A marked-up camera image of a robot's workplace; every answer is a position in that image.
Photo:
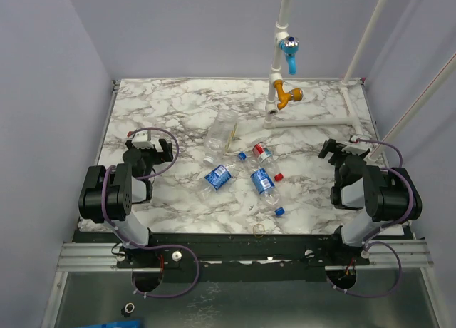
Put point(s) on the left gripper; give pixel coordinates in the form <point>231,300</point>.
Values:
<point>166,147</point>

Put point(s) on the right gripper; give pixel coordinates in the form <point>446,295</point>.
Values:
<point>335,153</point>

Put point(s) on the blue label bottle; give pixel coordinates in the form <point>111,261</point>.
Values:
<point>222,174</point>
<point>267,191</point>

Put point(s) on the large clear juice bottle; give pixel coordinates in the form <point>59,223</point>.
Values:
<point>219,136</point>

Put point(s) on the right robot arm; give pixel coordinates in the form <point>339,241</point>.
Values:
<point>384,197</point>

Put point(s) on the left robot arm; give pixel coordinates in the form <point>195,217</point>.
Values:
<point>107,196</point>

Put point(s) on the red label bottle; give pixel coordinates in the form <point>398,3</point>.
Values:
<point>266,160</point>

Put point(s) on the yellow brass faucet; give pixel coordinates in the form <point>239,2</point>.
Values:
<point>295,94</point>

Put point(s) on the blue faucet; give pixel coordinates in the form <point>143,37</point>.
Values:
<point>290,46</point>

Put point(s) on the rubber band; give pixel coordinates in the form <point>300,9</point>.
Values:
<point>258,230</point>

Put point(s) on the blue box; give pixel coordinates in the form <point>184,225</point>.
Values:
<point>124,324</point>

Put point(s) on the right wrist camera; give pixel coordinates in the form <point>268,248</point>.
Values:
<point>356,146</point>

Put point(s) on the white PVC pipe frame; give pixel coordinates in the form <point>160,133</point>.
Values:
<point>271,102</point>

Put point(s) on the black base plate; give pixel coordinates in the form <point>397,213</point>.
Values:
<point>184,258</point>

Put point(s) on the aluminium rail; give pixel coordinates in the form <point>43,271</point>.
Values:
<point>97,257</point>

